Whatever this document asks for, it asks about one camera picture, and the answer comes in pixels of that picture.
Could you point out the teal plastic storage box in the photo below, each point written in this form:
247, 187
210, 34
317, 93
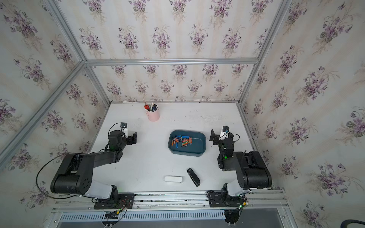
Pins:
189, 143

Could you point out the black stapler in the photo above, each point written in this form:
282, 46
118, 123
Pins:
194, 177

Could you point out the white eraser case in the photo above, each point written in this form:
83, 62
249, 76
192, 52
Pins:
173, 179

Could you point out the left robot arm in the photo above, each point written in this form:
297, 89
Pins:
75, 174

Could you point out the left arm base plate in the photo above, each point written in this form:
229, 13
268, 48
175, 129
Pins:
123, 200

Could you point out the pens in cup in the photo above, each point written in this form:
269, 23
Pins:
150, 107

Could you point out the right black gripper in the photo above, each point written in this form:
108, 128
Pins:
214, 136

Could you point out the pink pen cup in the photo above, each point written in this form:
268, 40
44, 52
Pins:
153, 116

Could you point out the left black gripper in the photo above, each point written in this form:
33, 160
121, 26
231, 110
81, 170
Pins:
132, 138

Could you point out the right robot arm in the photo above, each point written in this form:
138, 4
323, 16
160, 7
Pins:
250, 168

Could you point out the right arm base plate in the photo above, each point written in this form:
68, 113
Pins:
222, 199

